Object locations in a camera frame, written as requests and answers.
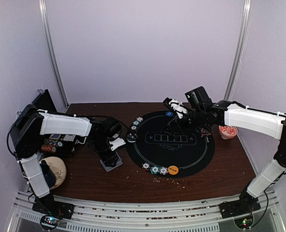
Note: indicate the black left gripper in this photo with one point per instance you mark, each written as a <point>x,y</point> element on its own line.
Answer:
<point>108,160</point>

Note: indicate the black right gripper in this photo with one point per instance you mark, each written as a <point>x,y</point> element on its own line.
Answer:
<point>168,125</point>

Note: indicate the blue playing card deck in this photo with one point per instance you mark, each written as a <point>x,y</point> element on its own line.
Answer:
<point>112,163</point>

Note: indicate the clear acrylic dealer button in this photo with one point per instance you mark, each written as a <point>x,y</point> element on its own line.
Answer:
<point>132,137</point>

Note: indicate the red triangular all-in marker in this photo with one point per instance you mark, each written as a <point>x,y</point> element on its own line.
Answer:
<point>205,132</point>

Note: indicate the blue cream 10 chip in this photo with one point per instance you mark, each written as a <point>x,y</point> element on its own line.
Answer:
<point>163,171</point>
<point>139,119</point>

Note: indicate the blue green 50 chip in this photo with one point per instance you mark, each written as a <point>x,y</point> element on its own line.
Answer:
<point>154,170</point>
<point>136,123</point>

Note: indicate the yellow big blind button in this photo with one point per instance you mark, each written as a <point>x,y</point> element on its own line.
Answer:
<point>173,170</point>

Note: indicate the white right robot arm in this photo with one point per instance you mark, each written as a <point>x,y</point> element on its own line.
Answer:
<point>268,129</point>

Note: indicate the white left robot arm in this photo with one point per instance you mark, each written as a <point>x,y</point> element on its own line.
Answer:
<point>31,166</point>

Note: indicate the round black poker mat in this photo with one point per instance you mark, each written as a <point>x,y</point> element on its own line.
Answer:
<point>190,152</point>

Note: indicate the white playing card box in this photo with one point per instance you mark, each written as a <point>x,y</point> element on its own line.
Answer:
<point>69,137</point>

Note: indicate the black poker set case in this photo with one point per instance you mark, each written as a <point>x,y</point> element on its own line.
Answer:
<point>41,128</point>

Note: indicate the red white patterned bowl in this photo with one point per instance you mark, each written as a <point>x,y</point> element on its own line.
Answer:
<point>228,132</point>

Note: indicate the beige patterned plate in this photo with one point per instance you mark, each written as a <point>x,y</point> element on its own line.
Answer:
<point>58,167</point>

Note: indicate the front chips row in case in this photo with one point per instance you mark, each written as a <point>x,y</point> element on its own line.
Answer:
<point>55,143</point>

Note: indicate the blue-backed playing card box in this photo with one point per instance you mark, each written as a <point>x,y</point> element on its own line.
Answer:
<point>55,136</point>

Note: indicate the dark blue mug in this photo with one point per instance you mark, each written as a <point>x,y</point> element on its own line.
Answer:
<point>48,174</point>

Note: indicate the red 5 chips in case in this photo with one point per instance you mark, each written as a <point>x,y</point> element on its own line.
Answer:
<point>48,148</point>

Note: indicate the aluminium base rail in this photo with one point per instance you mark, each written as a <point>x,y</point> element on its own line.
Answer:
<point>189,216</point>

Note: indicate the aluminium frame post right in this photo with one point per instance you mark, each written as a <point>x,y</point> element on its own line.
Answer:
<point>241,42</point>

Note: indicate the aluminium frame post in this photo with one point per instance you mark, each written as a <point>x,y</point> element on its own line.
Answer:
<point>241,42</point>
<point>51,52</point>

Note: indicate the aluminium frame post left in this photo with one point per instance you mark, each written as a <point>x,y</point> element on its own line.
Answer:
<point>51,52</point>

